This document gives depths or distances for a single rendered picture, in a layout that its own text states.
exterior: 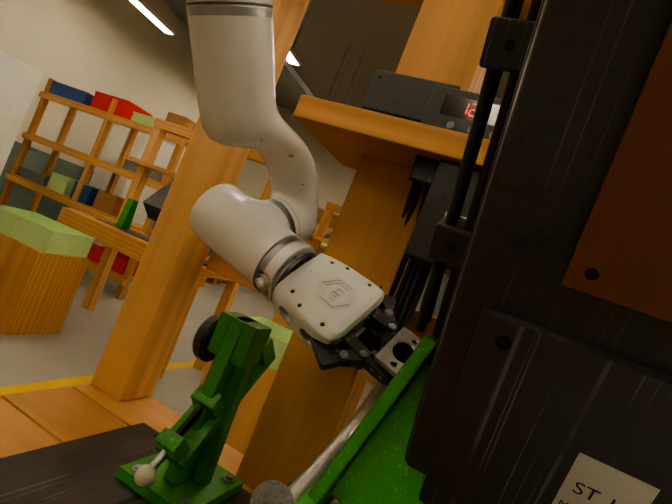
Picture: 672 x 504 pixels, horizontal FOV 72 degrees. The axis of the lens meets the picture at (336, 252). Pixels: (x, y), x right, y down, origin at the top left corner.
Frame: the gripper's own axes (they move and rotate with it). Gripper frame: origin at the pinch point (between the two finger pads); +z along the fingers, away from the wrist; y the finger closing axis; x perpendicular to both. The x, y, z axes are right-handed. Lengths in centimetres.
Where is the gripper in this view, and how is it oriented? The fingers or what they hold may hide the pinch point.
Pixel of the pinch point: (393, 359)
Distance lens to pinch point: 52.9
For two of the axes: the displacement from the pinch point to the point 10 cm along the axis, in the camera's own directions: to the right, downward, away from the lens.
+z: 7.4, 5.7, -3.7
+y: 6.6, -4.7, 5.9
